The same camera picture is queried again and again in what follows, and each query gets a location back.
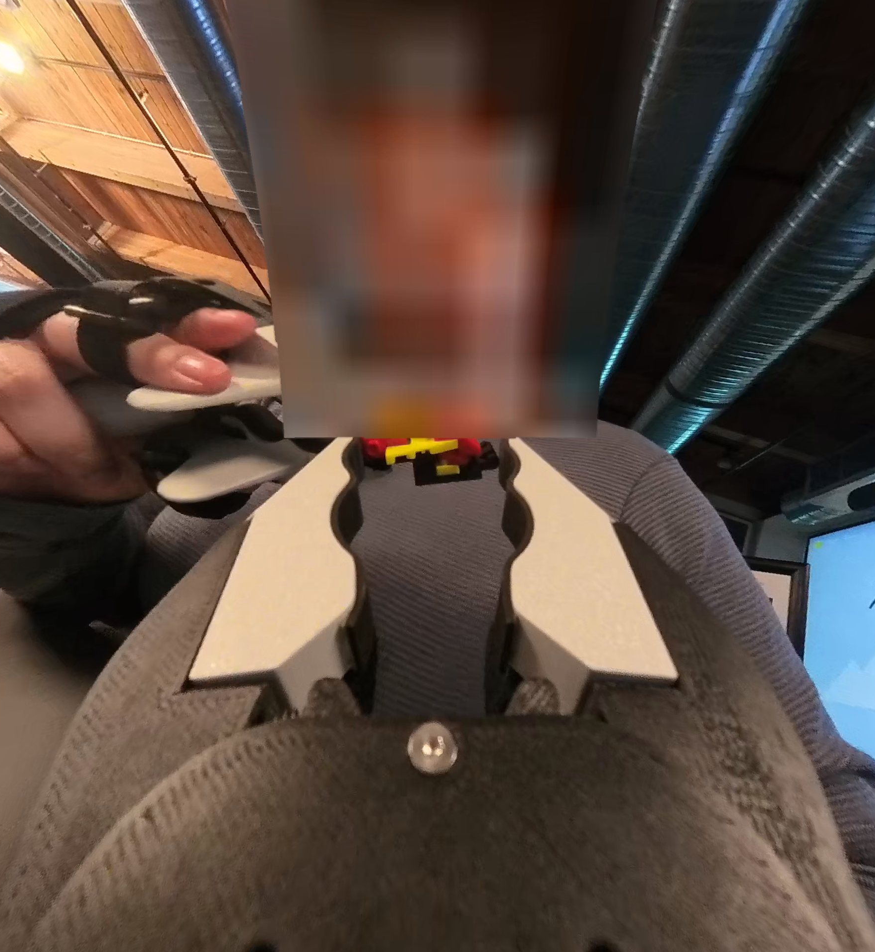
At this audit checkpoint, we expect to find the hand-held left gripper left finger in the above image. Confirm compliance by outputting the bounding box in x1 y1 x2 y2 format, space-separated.
187 437 370 714

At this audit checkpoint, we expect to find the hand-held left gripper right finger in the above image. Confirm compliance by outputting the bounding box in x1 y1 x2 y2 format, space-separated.
491 437 681 716

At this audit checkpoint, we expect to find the red yellow lego assembly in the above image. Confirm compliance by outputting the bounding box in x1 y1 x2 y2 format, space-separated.
361 437 501 487

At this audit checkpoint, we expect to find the person's right hand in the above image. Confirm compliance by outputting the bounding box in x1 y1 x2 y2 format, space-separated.
0 306 260 507

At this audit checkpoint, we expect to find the white display screen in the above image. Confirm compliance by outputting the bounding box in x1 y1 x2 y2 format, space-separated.
802 509 875 791

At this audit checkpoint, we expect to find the spiral metal ceiling duct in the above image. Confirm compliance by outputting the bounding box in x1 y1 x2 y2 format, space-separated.
121 0 275 246
631 45 875 456
605 0 811 388

